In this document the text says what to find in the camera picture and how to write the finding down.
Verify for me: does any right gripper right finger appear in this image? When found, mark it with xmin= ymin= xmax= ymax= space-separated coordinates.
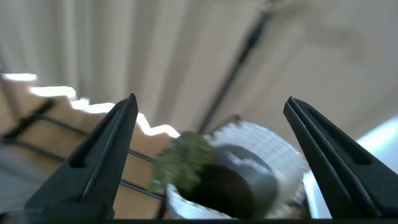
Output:
xmin=282 ymin=95 xmax=398 ymax=219

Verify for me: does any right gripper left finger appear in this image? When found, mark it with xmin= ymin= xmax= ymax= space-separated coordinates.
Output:
xmin=24 ymin=93 xmax=139 ymax=220

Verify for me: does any white laundry basket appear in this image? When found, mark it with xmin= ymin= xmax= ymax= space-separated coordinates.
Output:
xmin=164 ymin=119 xmax=312 ymax=220

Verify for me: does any black clothes rack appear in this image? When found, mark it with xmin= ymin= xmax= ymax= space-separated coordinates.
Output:
xmin=0 ymin=0 xmax=280 ymax=220

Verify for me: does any green garment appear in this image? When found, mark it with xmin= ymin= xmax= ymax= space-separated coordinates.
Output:
xmin=147 ymin=131 xmax=216 ymax=194

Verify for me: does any beige curtain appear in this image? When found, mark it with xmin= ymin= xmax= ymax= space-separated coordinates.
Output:
xmin=0 ymin=0 xmax=398 ymax=151

